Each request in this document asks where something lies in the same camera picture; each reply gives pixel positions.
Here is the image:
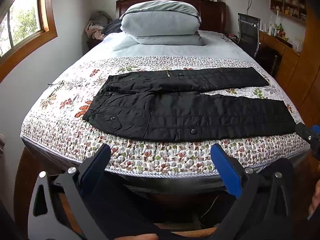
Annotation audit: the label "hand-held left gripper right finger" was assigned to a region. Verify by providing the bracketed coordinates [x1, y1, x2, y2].
[210, 144, 284, 240]

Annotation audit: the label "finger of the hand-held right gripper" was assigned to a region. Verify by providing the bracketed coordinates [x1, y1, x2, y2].
[294, 123, 320, 161]

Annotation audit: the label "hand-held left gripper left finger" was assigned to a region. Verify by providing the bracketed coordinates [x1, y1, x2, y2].
[29, 143, 112, 240]

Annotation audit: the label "black pants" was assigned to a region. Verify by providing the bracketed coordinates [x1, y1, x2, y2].
[82, 66, 298, 142]

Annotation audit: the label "person's right hand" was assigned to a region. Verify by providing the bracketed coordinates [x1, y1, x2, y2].
[308, 179, 320, 221]

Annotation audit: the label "person's left leg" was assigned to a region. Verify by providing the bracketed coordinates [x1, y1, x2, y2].
[92, 174, 165, 240]

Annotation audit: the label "floral quilted bedspread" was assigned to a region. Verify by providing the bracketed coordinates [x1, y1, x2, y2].
[21, 55, 308, 176]

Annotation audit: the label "wooden cabinet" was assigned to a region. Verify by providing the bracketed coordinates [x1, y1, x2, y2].
[285, 4, 320, 128]

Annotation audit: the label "wooden desk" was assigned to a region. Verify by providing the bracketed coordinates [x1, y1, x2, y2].
[257, 30, 302, 91]

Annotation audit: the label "black office chair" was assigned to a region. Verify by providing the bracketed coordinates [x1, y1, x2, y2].
[236, 13, 262, 58]

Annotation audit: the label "white pillow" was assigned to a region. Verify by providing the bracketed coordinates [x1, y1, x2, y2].
[100, 29, 258, 63]

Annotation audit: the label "pile of clothes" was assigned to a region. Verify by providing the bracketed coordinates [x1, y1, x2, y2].
[85, 10, 123, 48]

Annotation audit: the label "bed with floral quilt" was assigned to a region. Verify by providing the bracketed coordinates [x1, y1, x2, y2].
[14, 0, 310, 233]

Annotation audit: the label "wooden framed side window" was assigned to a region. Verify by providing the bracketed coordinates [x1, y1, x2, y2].
[0, 0, 59, 83]

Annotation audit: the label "wooden wall shelf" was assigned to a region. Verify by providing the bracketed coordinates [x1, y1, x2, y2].
[269, 0, 307, 26]

